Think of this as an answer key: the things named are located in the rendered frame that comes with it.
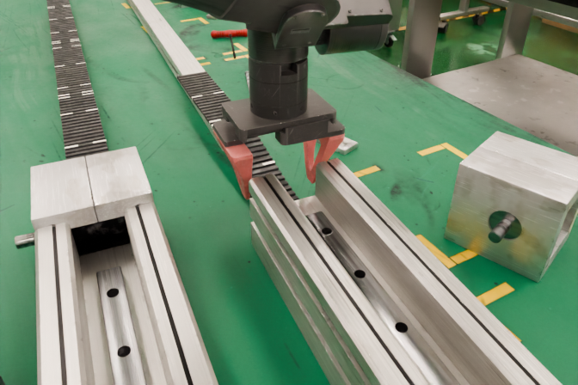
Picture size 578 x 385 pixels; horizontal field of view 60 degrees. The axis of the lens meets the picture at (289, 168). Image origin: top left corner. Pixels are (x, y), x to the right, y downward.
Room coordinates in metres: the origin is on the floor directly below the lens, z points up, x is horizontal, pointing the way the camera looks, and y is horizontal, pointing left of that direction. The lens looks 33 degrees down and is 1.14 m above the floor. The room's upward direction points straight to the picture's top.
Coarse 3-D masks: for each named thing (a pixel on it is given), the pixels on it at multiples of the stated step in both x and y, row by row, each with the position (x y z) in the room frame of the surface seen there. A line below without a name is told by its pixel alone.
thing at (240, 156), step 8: (224, 120) 0.47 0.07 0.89; (216, 128) 0.45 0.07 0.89; (224, 128) 0.45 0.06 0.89; (232, 128) 0.45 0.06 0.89; (216, 136) 0.45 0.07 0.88; (224, 136) 0.44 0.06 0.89; (232, 136) 0.44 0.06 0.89; (224, 144) 0.43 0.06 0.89; (232, 144) 0.43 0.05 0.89; (240, 144) 0.43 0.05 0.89; (224, 152) 0.46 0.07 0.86; (232, 152) 0.42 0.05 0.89; (240, 152) 0.42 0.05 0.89; (248, 152) 0.42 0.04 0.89; (232, 160) 0.41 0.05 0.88; (240, 160) 0.41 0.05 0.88; (248, 160) 0.41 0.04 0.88; (240, 168) 0.41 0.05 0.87; (248, 168) 0.42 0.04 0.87; (240, 176) 0.42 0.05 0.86; (248, 176) 0.42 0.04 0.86; (240, 184) 0.45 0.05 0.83; (248, 184) 0.43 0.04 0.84; (248, 192) 0.43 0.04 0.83
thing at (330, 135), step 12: (324, 120) 0.44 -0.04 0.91; (336, 120) 0.47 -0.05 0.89; (276, 132) 0.44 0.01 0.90; (288, 132) 0.43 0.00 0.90; (300, 132) 0.43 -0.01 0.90; (312, 132) 0.44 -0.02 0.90; (324, 132) 0.44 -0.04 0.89; (336, 132) 0.45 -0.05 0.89; (288, 144) 0.43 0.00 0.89; (312, 144) 0.49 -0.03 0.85; (324, 144) 0.45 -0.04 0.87; (336, 144) 0.45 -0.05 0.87; (312, 156) 0.48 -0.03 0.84; (324, 156) 0.46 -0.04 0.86; (312, 168) 0.47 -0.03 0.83; (312, 180) 0.47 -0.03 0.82
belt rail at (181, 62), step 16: (128, 0) 1.36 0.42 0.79; (144, 0) 1.28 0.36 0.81; (144, 16) 1.14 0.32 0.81; (160, 16) 1.14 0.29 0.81; (160, 32) 1.03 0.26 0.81; (160, 48) 0.98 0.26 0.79; (176, 48) 0.93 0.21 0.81; (176, 64) 0.85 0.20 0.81; (192, 64) 0.85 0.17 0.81; (208, 128) 0.66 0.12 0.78
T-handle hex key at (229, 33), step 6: (228, 30) 1.08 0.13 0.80; (234, 30) 1.08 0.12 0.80; (240, 30) 1.09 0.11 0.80; (246, 30) 1.09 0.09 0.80; (216, 36) 1.07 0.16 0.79; (222, 36) 1.08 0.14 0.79; (228, 36) 1.08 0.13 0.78; (234, 36) 1.08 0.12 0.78; (246, 36) 1.08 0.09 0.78; (234, 54) 0.95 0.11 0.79
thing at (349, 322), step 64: (256, 192) 0.38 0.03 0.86; (320, 192) 0.42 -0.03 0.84; (320, 256) 0.30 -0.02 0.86; (384, 256) 0.31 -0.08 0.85; (320, 320) 0.26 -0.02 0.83; (384, 320) 0.26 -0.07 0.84; (448, 320) 0.24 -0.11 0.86; (384, 384) 0.19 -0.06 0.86; (448, 384) 0.20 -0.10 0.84; (512, 384) 0.19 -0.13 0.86
